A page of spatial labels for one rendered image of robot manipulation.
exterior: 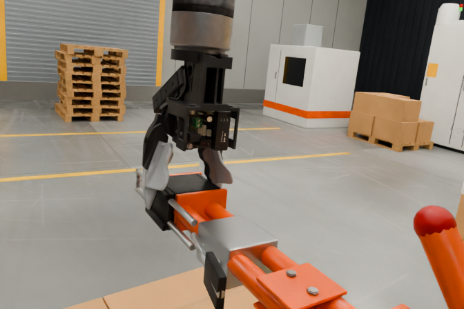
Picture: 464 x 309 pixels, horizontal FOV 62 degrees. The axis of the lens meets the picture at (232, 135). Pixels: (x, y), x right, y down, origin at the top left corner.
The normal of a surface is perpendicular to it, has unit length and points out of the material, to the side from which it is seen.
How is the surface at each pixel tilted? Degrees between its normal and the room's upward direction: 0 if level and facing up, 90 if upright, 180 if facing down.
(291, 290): 0
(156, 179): 70
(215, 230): 0
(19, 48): 90
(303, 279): 0
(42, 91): 90
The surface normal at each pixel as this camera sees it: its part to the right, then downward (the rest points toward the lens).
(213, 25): 0.42, 0.22
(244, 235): 0.09, -0.97
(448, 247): -0.37, -0.24
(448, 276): -0.73, -0.06
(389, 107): -0.88, 0.02
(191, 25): -0.23, 0.18
